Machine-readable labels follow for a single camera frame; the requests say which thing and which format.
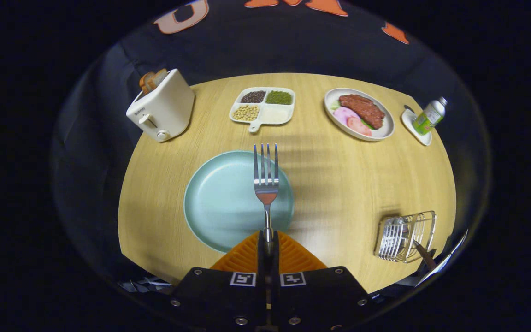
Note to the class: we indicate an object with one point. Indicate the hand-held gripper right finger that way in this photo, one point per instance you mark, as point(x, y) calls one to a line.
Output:
point(277, 258)

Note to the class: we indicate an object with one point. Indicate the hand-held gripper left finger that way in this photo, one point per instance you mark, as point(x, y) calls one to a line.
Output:
point(261, 258)

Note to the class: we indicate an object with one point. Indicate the light blue round plate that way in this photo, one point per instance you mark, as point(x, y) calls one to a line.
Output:
point(219, 203)

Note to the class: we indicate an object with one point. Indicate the metal drainer basket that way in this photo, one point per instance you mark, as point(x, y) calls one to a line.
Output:
point(404, 235)

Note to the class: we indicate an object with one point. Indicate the white divided tray of beans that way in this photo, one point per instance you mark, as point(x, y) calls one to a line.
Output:
point(274, 114)

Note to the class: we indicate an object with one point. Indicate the reddish pink ham slice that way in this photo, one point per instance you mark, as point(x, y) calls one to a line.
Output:
point(357, 125)

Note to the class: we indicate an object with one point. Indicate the pale pink ham slice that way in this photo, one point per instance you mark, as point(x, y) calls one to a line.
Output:
point(341, 115)

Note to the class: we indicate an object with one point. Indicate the green lettuce leaf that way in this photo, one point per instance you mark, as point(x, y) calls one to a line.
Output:
point(335, 104)

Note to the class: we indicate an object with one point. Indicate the white round dinner plate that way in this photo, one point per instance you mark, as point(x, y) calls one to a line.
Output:
point(385, 130)

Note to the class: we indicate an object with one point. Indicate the white sheet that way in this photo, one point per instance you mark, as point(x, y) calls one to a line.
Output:
point(445, 265)

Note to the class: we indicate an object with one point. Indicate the brown steak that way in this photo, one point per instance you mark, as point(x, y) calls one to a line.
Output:
point(362, 109)

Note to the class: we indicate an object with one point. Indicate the white toaster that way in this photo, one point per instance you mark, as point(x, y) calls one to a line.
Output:
point(168, 106)

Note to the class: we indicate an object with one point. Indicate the white square coaster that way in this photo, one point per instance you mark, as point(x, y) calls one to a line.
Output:
point(410, 123)

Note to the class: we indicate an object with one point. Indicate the green label drink bottle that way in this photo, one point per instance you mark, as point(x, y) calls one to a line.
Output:
point(427, 119)

